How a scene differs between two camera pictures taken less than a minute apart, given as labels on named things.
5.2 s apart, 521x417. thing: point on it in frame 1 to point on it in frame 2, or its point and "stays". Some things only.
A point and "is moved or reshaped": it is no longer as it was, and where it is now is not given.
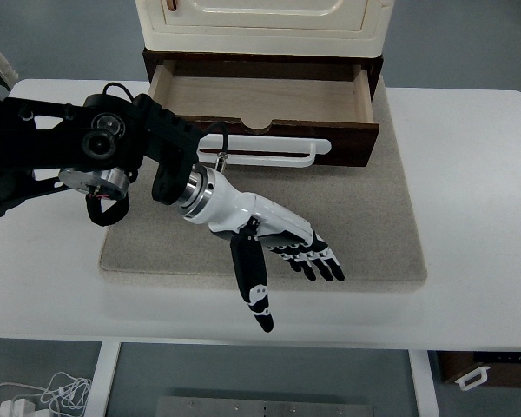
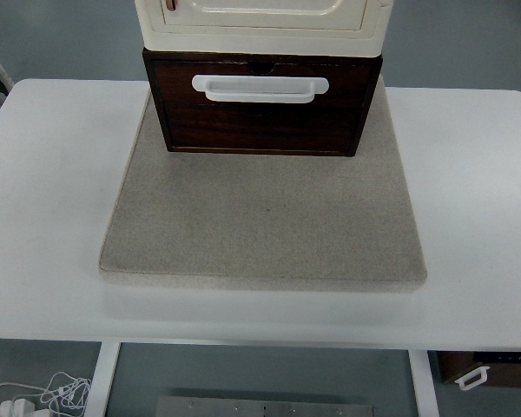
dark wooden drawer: [334, 102] is moved or reshaped
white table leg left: [102, 380] stays
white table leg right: [424, 385] stays
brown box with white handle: [475, 369] stays
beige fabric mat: [363, 215] stays
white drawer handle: [261, 143] to [260, 89]
